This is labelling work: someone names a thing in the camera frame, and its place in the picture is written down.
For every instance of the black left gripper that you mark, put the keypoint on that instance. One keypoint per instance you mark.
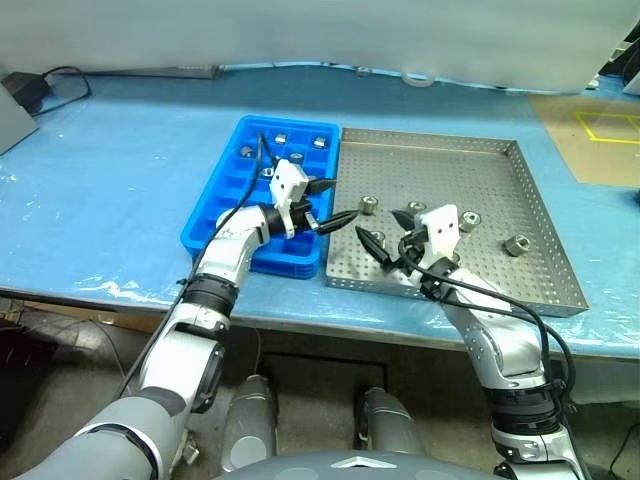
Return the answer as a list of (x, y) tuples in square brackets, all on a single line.
[(301, 216)]

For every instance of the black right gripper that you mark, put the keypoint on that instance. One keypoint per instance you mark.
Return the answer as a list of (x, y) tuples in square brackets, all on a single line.
[(417, 237)]

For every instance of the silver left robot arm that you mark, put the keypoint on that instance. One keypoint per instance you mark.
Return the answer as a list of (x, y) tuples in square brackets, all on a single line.
[(225, 250)]

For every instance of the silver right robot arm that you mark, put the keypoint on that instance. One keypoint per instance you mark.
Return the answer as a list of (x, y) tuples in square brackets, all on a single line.
[(505, 350)]

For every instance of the blue compartment tray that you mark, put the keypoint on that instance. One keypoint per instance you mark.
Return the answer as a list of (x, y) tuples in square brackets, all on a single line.
[(225, 175)]

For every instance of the metal nut near tray centre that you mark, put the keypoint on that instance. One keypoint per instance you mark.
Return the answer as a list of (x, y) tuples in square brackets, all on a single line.
[(368, 204)]

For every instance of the perforated metal tray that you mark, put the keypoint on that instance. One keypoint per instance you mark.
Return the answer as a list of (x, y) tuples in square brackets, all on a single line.
[(450, 170)]

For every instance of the small metal nut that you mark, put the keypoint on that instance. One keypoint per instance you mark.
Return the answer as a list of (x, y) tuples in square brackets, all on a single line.
[(362, 71)]

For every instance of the white backdrop curtain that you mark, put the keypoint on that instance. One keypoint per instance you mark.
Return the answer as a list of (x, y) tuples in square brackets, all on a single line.
[(300, 30)]

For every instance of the grey rounded robot leg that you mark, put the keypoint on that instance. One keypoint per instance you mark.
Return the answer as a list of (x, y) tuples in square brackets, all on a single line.
[(250, 420), (387, 425)]

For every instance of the brown board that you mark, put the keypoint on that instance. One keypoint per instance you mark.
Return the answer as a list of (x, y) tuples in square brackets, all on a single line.
[(565, 145)]

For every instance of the long grey bar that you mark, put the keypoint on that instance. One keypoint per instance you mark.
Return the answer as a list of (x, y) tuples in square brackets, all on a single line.
[(175, 71)]

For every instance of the plastic table cover sheet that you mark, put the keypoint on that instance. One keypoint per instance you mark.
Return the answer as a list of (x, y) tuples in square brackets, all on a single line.
[(125, 190)]

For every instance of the yellow tape outline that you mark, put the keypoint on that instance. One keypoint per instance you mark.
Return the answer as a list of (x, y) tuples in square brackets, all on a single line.
[(585, 125)]

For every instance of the grey robot torso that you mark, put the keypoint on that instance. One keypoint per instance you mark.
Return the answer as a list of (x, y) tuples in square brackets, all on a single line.
[(350, 467)]

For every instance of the black power adapter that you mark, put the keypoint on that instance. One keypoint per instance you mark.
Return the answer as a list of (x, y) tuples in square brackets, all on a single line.
[(25, 87)]

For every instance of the grey flat panel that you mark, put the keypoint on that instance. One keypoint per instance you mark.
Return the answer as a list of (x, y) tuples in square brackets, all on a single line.
[(12, 125)]

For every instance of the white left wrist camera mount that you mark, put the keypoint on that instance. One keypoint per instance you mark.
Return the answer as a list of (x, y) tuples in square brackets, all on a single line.
[(287, 182)]

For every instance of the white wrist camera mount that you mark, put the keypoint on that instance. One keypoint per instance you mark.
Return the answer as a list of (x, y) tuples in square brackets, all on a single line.
[(442, 225), (287, 182)]

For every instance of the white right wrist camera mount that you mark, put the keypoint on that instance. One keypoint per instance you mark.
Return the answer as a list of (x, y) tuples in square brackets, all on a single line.
[(442, 225)]

